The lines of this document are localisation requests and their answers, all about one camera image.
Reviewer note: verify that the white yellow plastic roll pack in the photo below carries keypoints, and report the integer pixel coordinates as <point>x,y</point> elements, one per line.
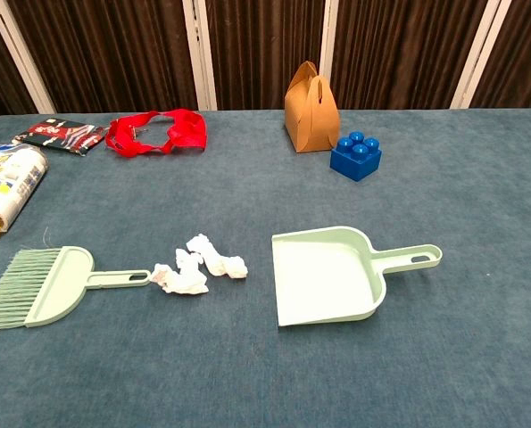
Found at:
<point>6,187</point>

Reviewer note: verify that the mint green dustpan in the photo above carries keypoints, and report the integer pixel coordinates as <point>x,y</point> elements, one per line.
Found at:
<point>323,276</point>

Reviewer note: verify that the black red snack packet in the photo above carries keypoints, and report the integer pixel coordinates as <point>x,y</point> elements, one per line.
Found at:
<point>55,134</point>

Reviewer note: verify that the blue toy building block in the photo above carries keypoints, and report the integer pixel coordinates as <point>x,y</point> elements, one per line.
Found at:
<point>354,165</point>

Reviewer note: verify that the mint green hand broom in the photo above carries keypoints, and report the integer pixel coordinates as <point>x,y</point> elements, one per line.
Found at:
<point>64,285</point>

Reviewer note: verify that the brown paper gift box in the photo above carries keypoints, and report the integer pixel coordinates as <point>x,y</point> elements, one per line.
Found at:
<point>312,120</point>

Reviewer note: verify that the white partition frame post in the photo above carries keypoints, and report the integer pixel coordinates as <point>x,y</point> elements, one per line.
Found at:
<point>329,35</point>
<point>199,53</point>
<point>480,53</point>
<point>20,53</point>

